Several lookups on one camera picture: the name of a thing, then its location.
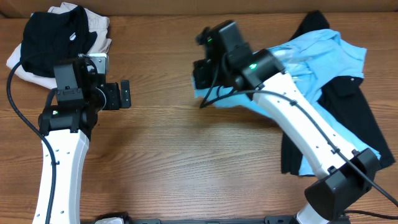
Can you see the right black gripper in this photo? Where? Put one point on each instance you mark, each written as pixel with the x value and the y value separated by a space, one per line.
pixel 202 81

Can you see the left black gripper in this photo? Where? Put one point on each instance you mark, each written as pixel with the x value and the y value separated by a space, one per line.
pixel 114 102

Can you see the light blue printed t-shirt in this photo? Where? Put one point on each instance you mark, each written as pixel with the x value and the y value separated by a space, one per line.
pixel 313 59

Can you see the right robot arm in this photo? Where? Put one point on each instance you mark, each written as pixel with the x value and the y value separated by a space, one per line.
pixel 344 174

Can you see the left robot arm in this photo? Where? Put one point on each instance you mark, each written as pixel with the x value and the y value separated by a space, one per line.
pixel 70 114

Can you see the folded black garment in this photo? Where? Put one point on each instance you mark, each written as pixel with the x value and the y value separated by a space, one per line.
pixel 49 38

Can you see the black garment on right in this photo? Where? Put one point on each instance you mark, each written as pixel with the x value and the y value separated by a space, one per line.
pixel 344 100

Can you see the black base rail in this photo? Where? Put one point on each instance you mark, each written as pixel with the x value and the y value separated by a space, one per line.
pixel 124 218

